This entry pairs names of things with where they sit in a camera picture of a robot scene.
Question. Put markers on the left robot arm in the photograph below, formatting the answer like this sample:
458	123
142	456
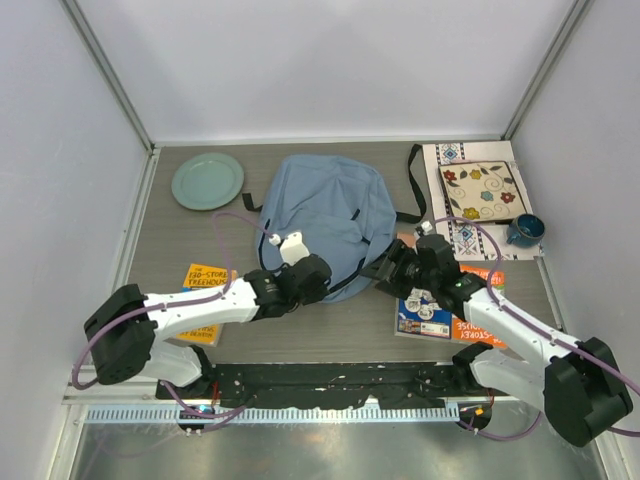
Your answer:
128	335

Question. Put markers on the dark blue mug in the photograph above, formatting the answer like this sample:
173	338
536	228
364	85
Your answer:
525	231

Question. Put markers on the light blue backpack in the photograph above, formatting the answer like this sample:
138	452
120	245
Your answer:
343	209

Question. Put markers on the patterned white placemat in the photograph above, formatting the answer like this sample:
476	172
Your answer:
470	240

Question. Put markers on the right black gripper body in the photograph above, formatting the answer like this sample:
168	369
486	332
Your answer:
430	277

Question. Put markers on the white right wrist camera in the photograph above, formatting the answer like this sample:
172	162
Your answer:
423	229

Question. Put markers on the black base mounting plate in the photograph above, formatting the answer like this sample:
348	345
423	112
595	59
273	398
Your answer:
331	386

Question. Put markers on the floral square plate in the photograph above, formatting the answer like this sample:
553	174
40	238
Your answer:
484	192

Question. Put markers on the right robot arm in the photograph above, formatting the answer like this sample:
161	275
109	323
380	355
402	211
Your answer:
575	384

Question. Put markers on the orange 78-storey treehouse book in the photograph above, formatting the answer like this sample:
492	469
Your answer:
466	332

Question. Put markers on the blue illustrated book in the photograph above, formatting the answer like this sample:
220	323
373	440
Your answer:
418	317

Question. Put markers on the teal round plate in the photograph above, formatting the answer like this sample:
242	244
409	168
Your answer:
207	181

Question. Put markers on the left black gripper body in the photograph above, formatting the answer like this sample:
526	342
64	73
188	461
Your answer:
307	299

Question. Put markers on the yellow 130-storey treehouse book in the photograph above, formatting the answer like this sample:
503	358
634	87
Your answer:
202	277

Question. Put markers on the slotted cable duct rail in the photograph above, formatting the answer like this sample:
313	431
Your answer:
369	413

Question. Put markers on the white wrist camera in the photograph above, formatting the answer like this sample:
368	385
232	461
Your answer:
423	229
291	247

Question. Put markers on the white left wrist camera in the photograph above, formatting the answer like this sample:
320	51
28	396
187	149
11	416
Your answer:
291	247

